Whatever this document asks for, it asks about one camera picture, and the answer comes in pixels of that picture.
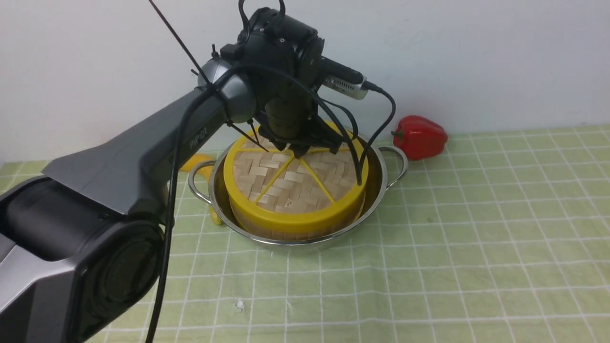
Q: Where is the red bell pepper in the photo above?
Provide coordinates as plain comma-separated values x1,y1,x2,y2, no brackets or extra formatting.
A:
391,115,448,161

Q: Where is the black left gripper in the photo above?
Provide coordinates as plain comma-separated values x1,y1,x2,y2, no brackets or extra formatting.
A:
220,7,344,158

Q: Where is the black cable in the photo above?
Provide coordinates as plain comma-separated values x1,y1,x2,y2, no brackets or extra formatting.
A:
145,62,397,343

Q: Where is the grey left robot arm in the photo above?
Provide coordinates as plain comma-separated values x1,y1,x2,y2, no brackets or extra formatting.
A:
1,6,340,343

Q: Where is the woven bamboo steamer lid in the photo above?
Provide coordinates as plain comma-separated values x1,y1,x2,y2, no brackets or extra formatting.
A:
223,138,369,202

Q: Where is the stainless steel pot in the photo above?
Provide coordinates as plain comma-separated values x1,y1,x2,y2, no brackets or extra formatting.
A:
203,146,409,253

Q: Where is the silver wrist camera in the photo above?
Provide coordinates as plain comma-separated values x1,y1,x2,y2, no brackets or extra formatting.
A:
319,57,368,100

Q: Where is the yellow rimmed bamboo steamer basket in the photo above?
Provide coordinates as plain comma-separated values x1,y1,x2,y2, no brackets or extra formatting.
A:
230,191,365,240

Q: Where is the yellow banana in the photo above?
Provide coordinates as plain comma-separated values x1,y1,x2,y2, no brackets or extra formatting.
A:
180,154,223,226

